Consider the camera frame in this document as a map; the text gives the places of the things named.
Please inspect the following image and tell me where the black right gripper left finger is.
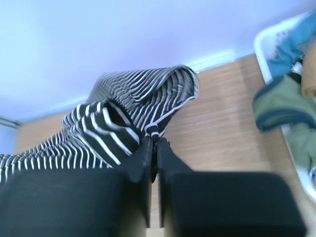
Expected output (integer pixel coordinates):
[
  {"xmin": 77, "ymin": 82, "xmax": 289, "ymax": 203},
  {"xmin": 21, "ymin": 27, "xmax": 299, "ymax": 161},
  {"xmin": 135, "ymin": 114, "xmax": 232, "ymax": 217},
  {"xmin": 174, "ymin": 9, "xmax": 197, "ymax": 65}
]
[{"xmin": 0, "ymin": 138, "xmax": 151, "ymax": 237}]

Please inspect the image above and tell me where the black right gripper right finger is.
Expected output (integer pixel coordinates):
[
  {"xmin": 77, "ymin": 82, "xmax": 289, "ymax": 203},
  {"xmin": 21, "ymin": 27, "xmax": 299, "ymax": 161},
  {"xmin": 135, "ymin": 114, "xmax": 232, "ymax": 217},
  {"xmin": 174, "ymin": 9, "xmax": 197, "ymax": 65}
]
[{"xmin": 157, "ymin": 138, "xmax": 308, "ymax": 237}]

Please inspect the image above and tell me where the black white striped tank top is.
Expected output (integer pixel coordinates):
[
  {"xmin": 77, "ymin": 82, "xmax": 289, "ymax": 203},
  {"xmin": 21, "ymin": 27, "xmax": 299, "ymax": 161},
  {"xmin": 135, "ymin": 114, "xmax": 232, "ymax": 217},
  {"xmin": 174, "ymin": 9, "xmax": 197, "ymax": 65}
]
[{"xmin": 0, "ymin": 66, "xmax": 200, "ymax": 185}]

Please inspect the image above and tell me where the olive green garment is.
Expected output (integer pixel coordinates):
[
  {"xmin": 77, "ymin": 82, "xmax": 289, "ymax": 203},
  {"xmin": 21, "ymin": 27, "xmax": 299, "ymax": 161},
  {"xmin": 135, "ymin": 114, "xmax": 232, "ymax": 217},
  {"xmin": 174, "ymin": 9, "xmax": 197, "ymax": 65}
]
[{"xmin": 252, "ymin": 75, "xmax": 316, "ymax": 171}]

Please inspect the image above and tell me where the tan brown garment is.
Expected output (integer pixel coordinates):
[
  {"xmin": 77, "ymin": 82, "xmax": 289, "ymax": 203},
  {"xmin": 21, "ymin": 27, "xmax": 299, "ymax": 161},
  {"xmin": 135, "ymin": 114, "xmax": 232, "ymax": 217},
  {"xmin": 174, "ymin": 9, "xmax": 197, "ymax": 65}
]
[{"xmin": 301, "ymin": 39, "xmax": 316, "ymax": 98}]

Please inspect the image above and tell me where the white plastic laundry basket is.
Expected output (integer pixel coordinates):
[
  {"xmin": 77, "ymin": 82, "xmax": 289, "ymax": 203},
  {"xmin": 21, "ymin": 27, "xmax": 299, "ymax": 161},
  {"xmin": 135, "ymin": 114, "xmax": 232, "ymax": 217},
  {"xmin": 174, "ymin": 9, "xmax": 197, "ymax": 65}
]
[{"xmin": 252, "ymin": 11, "xmax": 316, "ymax": 200}]

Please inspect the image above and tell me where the teal blue garment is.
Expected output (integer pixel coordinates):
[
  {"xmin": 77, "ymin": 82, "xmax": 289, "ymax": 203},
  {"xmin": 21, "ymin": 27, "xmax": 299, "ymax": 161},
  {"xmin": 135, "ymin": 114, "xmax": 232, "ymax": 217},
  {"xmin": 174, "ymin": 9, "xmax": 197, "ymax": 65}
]
[{"xmin": 267, "ymin": 11, "xmax": 316, "ymax": 78}]

